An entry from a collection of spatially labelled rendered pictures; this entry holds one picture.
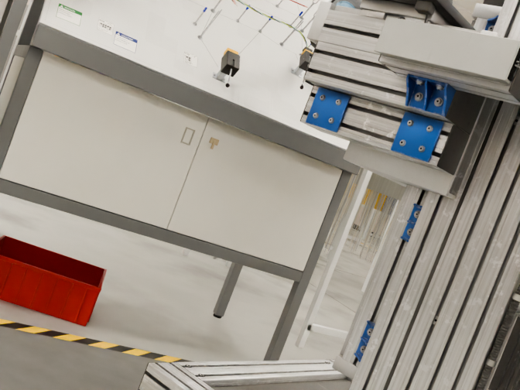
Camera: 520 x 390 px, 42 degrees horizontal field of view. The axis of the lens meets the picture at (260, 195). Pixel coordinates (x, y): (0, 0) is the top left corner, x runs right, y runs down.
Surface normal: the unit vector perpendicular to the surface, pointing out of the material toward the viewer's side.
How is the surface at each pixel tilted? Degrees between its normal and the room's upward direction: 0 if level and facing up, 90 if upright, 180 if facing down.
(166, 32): 49
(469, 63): 90
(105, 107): 90
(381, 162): 90
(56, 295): 90
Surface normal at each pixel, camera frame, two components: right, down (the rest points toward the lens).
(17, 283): 0.15, 0.12
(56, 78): 0.39, 0.20
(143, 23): 0.53, -0.46
